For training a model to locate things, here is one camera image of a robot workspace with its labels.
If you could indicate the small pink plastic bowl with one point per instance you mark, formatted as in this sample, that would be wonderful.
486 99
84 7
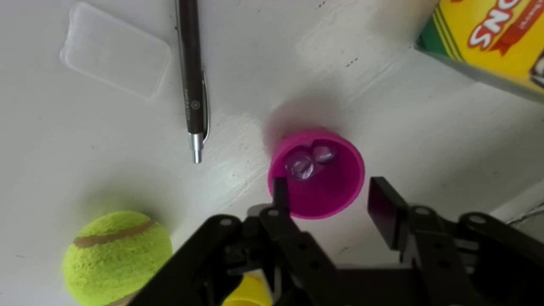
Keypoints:
332 189

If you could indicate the yellow plastic cup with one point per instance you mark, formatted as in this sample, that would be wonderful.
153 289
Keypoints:
248 294

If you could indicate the clear plastic lid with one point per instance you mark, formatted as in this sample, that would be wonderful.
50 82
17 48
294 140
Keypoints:
112 51

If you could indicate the yellow green crayon box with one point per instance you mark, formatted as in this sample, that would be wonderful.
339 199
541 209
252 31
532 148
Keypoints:
486 39

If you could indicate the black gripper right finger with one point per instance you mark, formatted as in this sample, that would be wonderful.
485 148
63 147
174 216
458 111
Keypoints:
384 209

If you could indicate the clear glass marble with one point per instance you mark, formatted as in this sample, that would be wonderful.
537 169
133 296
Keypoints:
323 153
299 165

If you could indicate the black pen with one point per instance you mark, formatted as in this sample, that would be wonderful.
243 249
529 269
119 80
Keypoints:
191 68

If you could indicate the yellow green tennis ball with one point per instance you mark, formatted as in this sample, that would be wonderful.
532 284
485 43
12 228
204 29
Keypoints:
107 260

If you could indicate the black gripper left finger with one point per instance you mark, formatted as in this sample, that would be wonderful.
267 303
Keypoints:
281 196

